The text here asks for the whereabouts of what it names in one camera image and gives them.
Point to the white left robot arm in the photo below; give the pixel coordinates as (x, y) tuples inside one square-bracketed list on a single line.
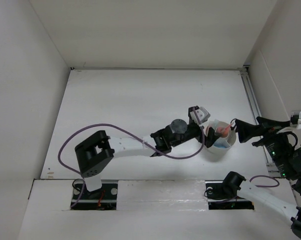
[(95, 153)]

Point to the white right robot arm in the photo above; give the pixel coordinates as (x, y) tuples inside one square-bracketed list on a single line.
[(235, 185)]

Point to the white foam front board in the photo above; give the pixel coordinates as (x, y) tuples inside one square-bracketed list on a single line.
[(161, 195)]

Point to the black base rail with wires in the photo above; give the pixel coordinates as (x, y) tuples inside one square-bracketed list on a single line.
[(105, 198)]

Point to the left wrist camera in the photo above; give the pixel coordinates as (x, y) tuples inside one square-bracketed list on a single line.
[(201, 115)]

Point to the black handled scissors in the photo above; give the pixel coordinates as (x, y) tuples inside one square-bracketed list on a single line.
[(235, 124)]

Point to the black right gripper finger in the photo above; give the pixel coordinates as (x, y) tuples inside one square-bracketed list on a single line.
[(246, 131), (266, 125)]

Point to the white round divided container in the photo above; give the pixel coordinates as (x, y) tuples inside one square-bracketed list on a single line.
[(231, 138)]

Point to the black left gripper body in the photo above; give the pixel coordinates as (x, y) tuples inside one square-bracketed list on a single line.
[(195, 131)]

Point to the blue correction tape dispenser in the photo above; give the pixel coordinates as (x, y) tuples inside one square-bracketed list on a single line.
[(222, 145)]

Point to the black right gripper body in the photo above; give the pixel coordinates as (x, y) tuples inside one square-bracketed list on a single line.
[(278, 146)]

